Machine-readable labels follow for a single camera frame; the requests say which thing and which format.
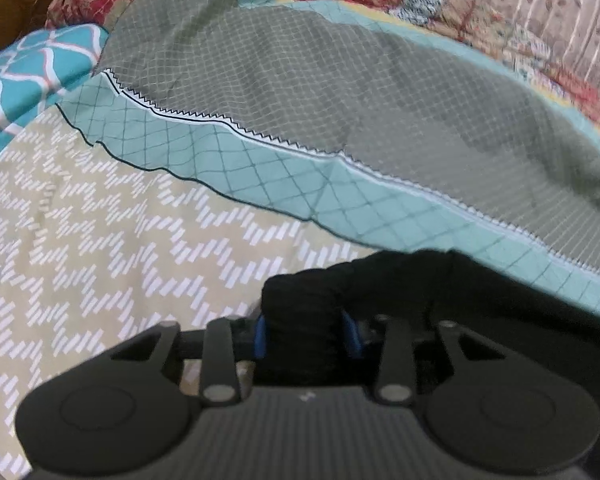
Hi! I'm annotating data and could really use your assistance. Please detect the black pants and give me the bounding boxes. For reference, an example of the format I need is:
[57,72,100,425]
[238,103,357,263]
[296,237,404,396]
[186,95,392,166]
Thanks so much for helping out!
[254,248,600,461]

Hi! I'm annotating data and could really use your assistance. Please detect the teal lattice print pillow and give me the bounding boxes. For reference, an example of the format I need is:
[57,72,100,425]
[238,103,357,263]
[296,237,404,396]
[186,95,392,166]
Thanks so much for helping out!
[0,25,112,171]

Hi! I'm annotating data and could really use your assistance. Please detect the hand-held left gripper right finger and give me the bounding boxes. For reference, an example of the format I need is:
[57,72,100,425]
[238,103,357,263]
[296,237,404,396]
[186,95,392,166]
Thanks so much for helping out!
[341,310,498,407]

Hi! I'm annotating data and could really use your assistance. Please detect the zigzag patterned bedsheet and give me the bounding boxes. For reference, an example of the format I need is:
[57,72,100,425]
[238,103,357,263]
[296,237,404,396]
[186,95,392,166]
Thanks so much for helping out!
[0,0,600,471]

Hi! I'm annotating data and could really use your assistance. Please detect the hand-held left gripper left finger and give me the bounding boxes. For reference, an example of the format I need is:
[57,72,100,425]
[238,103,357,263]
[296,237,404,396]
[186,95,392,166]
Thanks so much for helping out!
[111,316,267,407]

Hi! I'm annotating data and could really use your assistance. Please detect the beige leaf print curtain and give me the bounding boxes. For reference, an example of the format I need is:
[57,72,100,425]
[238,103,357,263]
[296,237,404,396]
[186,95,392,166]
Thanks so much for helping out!
[420,0,600,106]

